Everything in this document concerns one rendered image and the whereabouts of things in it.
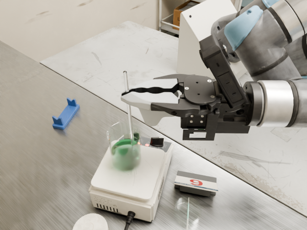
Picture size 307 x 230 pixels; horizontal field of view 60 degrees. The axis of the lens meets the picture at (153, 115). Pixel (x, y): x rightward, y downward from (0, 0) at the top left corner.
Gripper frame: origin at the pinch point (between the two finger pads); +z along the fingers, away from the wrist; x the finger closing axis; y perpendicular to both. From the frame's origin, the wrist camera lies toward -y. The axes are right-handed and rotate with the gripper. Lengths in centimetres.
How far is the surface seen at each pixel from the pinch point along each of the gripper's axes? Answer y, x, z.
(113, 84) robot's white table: 25.6, 37.5, 11.1
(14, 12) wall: 35, 124, 86
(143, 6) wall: 67, 220, 15
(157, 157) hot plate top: 17.3, 0.8, -4.4
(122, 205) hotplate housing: 20.8, -7.8, 2.2
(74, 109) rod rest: 24.5, 23.7, 20.3
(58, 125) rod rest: 24.4, 17.0, 23.1
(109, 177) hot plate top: 17.1, -4.2, 4.6
